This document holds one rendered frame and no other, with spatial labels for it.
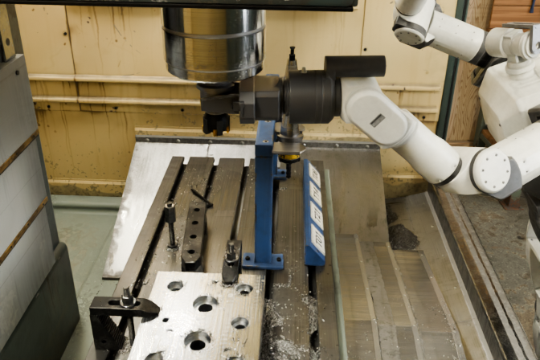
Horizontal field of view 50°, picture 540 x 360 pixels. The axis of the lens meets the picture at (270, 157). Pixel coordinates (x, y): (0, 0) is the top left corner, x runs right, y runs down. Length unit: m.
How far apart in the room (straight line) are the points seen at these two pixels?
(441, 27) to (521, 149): 0.53
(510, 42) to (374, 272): 0.73
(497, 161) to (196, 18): 0.56
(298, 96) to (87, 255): 1.30
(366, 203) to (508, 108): 0.75
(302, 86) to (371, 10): 1.06
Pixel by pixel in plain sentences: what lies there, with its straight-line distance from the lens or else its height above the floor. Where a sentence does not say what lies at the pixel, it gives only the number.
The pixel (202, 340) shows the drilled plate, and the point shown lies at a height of 0.98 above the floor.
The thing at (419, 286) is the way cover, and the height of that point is 0.72.
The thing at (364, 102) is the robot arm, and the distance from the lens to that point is 0.90.
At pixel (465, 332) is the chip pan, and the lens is 1.67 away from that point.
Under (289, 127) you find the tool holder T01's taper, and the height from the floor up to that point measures 1.25.
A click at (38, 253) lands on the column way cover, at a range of 1.41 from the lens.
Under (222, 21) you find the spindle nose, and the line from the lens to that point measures 0.83.
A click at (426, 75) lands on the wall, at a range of 2.03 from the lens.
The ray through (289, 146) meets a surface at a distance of 1.25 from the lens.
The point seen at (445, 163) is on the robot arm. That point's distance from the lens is 1.01.
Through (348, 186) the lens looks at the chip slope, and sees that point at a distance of 1.99.
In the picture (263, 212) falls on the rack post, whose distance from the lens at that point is 1.32.
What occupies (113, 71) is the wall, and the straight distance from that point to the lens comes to 2.08.
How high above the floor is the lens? 1.77
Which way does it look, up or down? 27 degrees down
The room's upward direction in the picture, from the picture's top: 1 degrees clockwise
